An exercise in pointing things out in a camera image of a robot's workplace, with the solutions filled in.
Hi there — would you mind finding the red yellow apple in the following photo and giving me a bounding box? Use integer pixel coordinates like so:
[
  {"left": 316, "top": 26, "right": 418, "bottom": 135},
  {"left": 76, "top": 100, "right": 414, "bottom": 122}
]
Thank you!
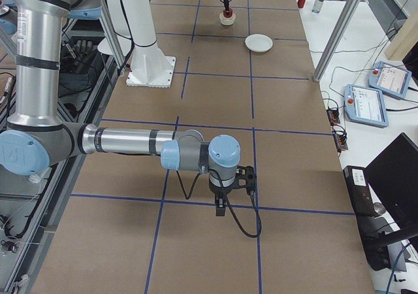
[{"left": 221, "top": 8, "right": 233, "bottom": 18}]

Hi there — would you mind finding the white bowl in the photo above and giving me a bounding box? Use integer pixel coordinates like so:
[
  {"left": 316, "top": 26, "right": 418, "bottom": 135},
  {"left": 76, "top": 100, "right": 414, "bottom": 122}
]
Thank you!
[{"left": 219, "top": 12, "right": 236, "bottom": 26}]

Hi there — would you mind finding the white plate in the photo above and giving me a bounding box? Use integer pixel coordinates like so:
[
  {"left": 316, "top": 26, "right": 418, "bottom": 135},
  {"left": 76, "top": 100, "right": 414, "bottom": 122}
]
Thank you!
[{"left": 244, "top": 34, "right": 274, "bottom": 53}]

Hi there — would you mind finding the lower black orange connector block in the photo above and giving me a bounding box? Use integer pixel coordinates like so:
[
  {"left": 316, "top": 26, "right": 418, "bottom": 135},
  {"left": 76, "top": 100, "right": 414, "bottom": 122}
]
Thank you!
[{"left": 331, "top": 125, "right": 348, "bottom": 154}]

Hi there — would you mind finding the black orange connector block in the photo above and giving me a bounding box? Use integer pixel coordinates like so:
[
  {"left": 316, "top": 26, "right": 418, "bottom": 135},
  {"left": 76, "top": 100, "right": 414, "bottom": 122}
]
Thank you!
[
  {"left": 326, "top": 98, "right": 340, "bottom": 125},
  {"left": 331, "top": 125, "right": 348, "bottom": 154}
]

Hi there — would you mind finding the upper black orange connector block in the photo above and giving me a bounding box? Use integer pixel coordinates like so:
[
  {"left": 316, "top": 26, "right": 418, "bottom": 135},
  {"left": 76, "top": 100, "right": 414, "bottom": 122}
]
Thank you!
[{"left": 326, "top": 98, "right": 340, "bottom": 125}]

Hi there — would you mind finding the black desktop box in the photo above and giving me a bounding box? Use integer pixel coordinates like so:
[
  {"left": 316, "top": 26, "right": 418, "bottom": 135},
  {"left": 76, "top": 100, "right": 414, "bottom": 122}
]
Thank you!
[{"left": 343, "top": 165, "right": 407, "bottom": 272}]

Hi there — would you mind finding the near blue teach pendant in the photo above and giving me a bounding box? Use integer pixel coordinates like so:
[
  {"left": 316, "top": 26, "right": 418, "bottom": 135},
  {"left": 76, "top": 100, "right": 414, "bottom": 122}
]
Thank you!
[{"left": 344, "top": 84, "right": 389, "bottom": 127}]

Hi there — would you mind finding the blue teach pendant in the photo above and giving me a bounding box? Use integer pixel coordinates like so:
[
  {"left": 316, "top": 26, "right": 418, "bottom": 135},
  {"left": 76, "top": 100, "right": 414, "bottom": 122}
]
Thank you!
[
  {"left": 368, "top": 61, "right": 412, "bottom": 99},
  {"left": 344, "top": 84, "right": 389, "bottom": 127}
]

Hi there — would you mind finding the black monitor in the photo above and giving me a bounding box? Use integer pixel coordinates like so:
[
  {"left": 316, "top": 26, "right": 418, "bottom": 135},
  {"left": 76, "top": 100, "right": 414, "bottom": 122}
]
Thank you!
[{"left": 364, "top": 133, "right": 417, "bottom": 228}]

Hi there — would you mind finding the far blue teach pendant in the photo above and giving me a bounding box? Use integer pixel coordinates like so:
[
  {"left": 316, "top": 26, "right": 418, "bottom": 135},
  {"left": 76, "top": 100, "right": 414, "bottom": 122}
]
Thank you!
[{"left": 368, "top": 61, "right": 412, "bottom": 99}]

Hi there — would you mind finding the wooden board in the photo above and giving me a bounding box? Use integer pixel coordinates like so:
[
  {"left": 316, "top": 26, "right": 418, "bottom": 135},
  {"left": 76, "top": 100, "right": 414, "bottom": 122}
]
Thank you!
[{"left": 385, "top": 9, "right": 418, "bottom": 61}]

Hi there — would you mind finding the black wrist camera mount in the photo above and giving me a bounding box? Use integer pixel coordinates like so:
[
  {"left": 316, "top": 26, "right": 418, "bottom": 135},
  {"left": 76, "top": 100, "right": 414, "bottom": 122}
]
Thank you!
[{"left": 235, "top": 166, "right": 257, "bottom": 199}]

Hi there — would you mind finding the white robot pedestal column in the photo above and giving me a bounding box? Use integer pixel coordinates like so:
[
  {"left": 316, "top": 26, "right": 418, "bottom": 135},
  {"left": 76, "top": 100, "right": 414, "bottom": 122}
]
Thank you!
[{"left": 121, "top": 0, "right": 176, "bottom": 88}]

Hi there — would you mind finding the aluminium frame post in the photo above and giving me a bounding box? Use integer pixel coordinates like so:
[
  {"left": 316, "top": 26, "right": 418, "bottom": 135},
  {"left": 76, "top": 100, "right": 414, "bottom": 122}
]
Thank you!
[{"left": 313, "top": 0, "right": 361, "bottom": 82}]

